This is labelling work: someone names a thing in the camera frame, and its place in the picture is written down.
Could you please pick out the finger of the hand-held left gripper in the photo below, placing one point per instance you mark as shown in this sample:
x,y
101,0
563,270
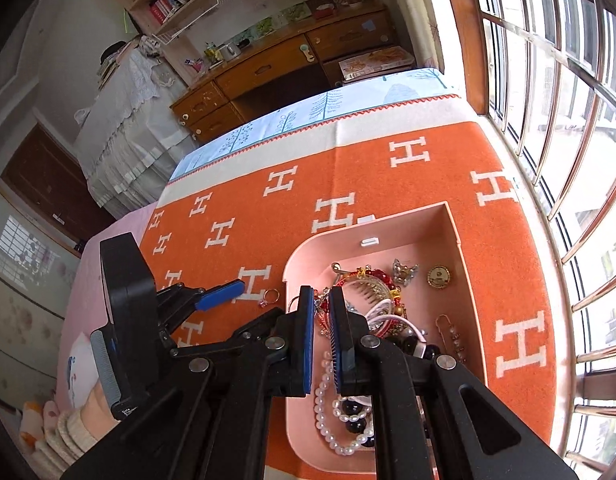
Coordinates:
x,y
217,296
248,329

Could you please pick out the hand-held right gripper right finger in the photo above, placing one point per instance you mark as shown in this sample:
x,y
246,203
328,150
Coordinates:
x,y
336,350

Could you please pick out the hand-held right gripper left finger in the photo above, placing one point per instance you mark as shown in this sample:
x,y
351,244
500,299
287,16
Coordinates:
x,y
308,350

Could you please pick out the white bangle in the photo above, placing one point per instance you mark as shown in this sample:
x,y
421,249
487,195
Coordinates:
x,y
412,330

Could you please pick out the round gold badge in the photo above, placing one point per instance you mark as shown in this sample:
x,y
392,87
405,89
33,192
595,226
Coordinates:
x,y
439,277

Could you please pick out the pink jewelry box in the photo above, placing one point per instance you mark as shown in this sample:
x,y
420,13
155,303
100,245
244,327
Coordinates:
x,y
413,240

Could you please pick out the person's left hand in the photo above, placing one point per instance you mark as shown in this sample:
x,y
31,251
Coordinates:
x,y
98,410

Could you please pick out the pink bedsheet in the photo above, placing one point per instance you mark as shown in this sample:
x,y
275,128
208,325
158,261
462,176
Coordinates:
x,y
87,280

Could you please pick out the gold hair comb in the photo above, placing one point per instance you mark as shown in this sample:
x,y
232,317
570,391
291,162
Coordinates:
x,y
368,291

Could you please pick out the white printed cloth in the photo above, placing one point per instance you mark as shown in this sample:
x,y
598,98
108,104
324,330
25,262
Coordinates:
x,y
81,370

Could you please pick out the floral wardrobe door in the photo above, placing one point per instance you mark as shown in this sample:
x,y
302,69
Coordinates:
x,y
22,300

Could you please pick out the brown wooden door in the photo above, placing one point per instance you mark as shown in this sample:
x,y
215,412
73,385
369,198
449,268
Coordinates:
x,y
47,180

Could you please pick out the orange patterned blanket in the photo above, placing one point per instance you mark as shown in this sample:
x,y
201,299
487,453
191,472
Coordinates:
x,y
388,180

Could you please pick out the white lace cloth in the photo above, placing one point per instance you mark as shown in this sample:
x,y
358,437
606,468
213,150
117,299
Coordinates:
x,y
127,130

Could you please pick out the blue tree-print sheet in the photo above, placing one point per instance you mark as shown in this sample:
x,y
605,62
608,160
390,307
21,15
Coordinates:
x,y
308,112

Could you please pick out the wooden desk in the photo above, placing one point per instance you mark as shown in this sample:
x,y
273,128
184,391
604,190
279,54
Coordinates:
x,y
268,67

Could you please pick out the white kettle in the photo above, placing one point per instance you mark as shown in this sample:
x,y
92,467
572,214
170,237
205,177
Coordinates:
x,y
231,51

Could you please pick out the black hat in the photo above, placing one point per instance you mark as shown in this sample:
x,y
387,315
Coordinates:
x,y
111,50

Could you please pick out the printed cardboard box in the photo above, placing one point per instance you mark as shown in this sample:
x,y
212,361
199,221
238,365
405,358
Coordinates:
x,y
378,62

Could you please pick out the row of red books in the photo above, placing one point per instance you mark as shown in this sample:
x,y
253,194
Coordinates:
x,y
165,9

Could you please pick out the red tissue box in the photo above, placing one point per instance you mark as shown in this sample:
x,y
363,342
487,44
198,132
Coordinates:
x,y
324,9

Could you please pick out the metal window bars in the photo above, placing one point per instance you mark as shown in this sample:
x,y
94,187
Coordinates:
x,y
563,110

